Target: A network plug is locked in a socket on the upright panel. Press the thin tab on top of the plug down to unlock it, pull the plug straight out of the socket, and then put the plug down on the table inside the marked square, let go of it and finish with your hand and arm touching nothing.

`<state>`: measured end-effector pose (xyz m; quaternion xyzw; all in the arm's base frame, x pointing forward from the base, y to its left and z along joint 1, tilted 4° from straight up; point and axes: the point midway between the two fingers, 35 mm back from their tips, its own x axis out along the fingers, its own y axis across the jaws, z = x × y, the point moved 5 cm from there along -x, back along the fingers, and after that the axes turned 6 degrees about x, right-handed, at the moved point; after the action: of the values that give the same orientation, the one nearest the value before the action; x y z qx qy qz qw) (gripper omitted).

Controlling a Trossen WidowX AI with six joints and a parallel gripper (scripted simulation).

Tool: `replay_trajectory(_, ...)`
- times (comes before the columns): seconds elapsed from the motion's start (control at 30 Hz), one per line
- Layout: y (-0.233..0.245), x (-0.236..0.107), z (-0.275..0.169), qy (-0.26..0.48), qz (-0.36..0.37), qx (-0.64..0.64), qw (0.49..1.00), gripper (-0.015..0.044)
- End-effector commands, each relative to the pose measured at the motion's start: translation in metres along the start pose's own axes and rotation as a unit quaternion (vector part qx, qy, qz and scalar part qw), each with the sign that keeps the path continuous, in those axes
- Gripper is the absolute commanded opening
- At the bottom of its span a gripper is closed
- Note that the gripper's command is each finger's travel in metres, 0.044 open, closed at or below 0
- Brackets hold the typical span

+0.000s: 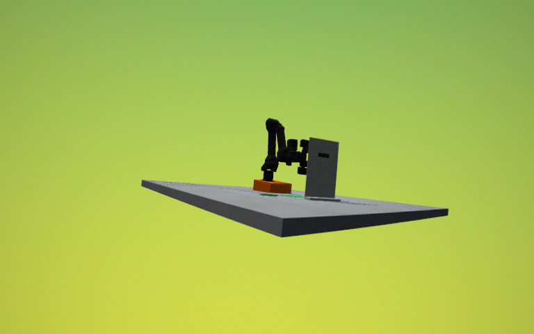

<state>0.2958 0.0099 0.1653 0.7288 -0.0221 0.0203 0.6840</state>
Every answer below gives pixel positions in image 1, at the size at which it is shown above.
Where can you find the grey panel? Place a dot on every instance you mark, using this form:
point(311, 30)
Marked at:
point(322, 170)

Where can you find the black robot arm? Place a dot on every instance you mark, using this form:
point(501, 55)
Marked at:
point(285, 154)

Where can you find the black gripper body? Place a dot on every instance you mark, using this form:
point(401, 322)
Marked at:
point(302, 156)

